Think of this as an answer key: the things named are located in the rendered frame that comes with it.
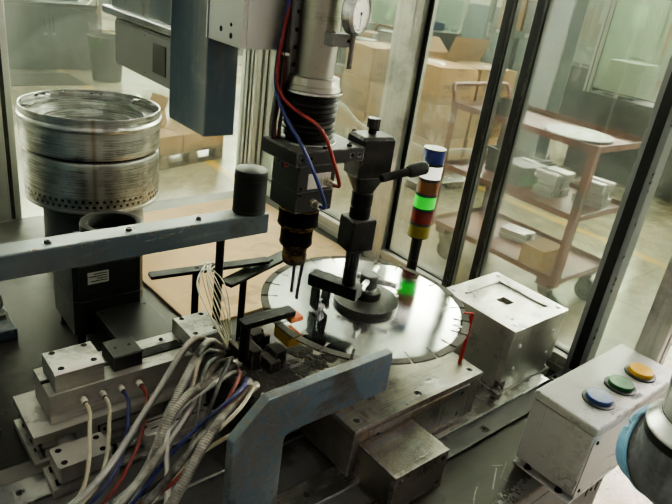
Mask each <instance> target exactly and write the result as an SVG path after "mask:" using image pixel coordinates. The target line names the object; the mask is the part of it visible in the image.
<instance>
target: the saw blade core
mask: <svg viewBox="0 0 672 504"><path fill-rule="evenodd" d="M333 261H334V262H333ZM344 263H345V259H333V260H332V259H323V260H316V261H313V262H312V261H310V262H306V263H305V264H304V268H303V273H302V278H301V283H300V289H299V295H298V299H295V292H296V286H297V281H298V275H299V271H300V266H296V270H295V278H294V287H293V292H290V284H291V275H292V267H291V268H289V269H287V270H285V271H284V272H282V273H281V274H279V275H278V276H277V277H276V278H275V279H274V281H273V282H272V284H271V286H270V288H269V293H268V298H269V303H270V306H271V309H276V308H280V307H283V306H287V305H289V306H291V307H292V308H294V309H295V310H297V311H298V312H299V313H300V314H302V315H303V316H304V317H303V320H302V321H299V322H295V323H292V324H291V323H289V322H288V321H287V320H286V319H283V320H281V321H282V323H284V324H288V326H287V327H289V328H290V329H291V330H293V331H294V332H296V333H297V334H299V337H300V336H302V337H304V338H306V339H308V340H310V341H312V342H314V343H317V344H319V345H322V346H323V348H324V346H325V345H326V343H329V344H328V345H327V346H326V347H327V348H330V349H333V350H337V351H340V352H344V353H348V354H352V350H354V354H353V356H354V355H358V356H365V355H368V354H370V353H373V352H376V351H378V350H381V349H384V348H388V349H389V350H391V351H392V352H393V357H392V358H408V357H409V359H410V357H416V356H421V355H426V354H429V353H434V352H435V351H438V350H440V349H442V348H444V347H446V346H447V345H450V343H452V342H453V341H454V340H455V339H456V338H457V336H458V335H459V334H460V331H461V328H460V327H456V326H453V324H456V325H460V326H462V316H461V312H460V310H459V308H458V306H457V305H456V303H455V302H454V301H453V299H452V298H451V297H450V296H449V295H448V294H447V293H445V292H444V291H443V290H442V289H440V288H439V287H438V286H436V285H434V284H433V283H431V282H430V281H428V280H426V279H424V278H422V277H420V276H418V275H417V276H416V274H414V273H411V272H409V271H406V270H403V269H400V268H397V269H396V267H394V266H390V265H386V264H382V263H377V262H376V265H378V266H380V270H379V272H378V275H379V278H380V279H384V280H388V281H391V282H395V283H397V284H398V286H397V288H396V289H394V288H390V287H387V286H383V285H380V284H378V285H380V286H383V287H385V288H387V289H389V290H390V291H392V292H393V293H394V294H395V295H396V296H397V298H398V300H399V305H398V310H397V311H396V313H395V314H393V315H392V316H390V317H387V318H382V319H366V318H360V317H356V316H353V315H350V314H348V313H346V312H344V311H342V310H341V309H340V308H338V307H337V306H336V304H335V303H334V301H333V295H334V294H332V293H331V296H330V303H329V309H326V308H325V309H324V310H321V311H315V310H314V309H313V308H312V307H311V306H310V305H309V302H310V295H311V287H312V286H310V285H308V284H307V283H308V275H309V273H310V272H312V271H313V270H315V269H316V268H317V269H320V270H323V271H325V272H328V273H331V274H334V275H337V276H340V277H342V276H343V274H342V270H343V269H344ZM374 263H375V262H372V261H365V260H359V267H358V272H359V273H362V272H363V271H365V270H373V268H374V267H375V265H374ZM315 264H316V265H315ZM395 269H396V271H395ZM413 277H415V278H413ZM278 285H280V286H278ZM430 286H431V287H430ZM275 296H277V297H275ZM442 296H443V297H442ZM452 331H453V332H452ZM304 333H307V334H304ZM303 334H304V335H303ZM442 341H444V342H442ZM425 348H426V349H425ZM427 349H428V350H427ZM404 353H406V354H407V355H406V354H404ZM407 356H408V357H407Z"/></svg>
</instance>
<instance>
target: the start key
mask: <svg viewBox="0 0 672 504"><path fill-rule="evenodd" d="M607 382H608V384H609V385H610V386H611V387H613V388H614V389H616V390H618V391H621V392H625V393H631V392H633V390H634V387H635V386H634V383H633V382H632V381H631V380H630V379H628V378H626V377H624V376H622V375H617V374H613V375H611V376H609V378H608V381H607Z"/></svg>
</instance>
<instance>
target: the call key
mask: <svg viewBox="0 0 672 504"><path fill-rule="evenodd" d="M628 371H629V372H630V373H631V374H633V375H634V376H636V377H638V378H641V379H645V380H651V379H652V378H653V376H654V372H653V370H652V369H651V368H650V367H648V366H646V365H644V364H641V363H636V362H634V363H631V364H630V365H629V367H628Z"/></svg>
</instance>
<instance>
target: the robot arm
mask: <svg viewBox="0 0 672 504"><path fill-rule="evenodd" d="M628 420H629V423H628V424H627V425H624V426H623V427H622V429H621V431H620V433H619V436H618V438H617V442H616V449H615V454H616V460H617V464H618V466H619V468H620V470H621V471H622V472H623V474H624V475H625V476H626V477H627V478H628V479H629V481H630V482H631V484H632V485H633V486H634V488H635V489H636V490H637V491H639V492H640V493H641V494H643V495H644V496H646V497H647V498H648V499H649V500H650V501H651V502H652V503H653V504H672V375H671V378H670V381H669V385H668V388H667V391H666V395H665V398H661V399H658V400H656V401H654V402H653V403H652V404H648V405H646V406H644V407H642V408H640V409H639V410H637V411H636V412H635V413H634V414H633V415H632V416H631V417H630V418H629V419H628Z"/></svg>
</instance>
